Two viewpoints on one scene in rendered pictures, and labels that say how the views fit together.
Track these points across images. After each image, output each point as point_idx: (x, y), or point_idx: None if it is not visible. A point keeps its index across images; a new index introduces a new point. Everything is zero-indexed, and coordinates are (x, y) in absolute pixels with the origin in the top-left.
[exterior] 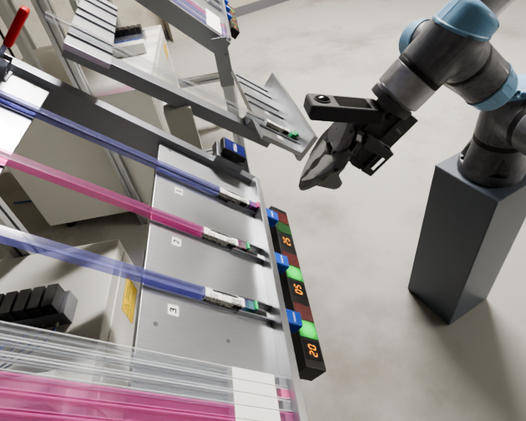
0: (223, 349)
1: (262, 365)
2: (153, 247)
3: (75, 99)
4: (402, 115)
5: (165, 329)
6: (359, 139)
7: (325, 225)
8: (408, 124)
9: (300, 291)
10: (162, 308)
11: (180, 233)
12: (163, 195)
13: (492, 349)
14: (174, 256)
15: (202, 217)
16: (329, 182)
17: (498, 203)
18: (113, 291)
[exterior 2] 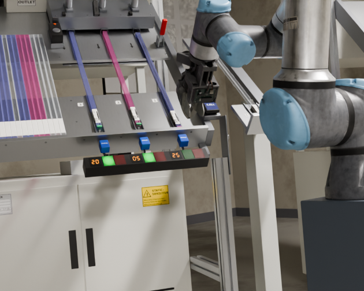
0: (71, 120)
1: (71, 133)
2: (107, 96)
3: (174, 62)
4: (190, 59)
5: (70, 103)
6: (183, 73)
7: None
8: (201, 69)
9: (136, 159)
10: (78, 101)
11: (125, 103)
12: (144, 96)
13: None
14: (109, 103)
15: (145, 110)
16: (186, 109)
17: (302, 204)
18: (145, 175)
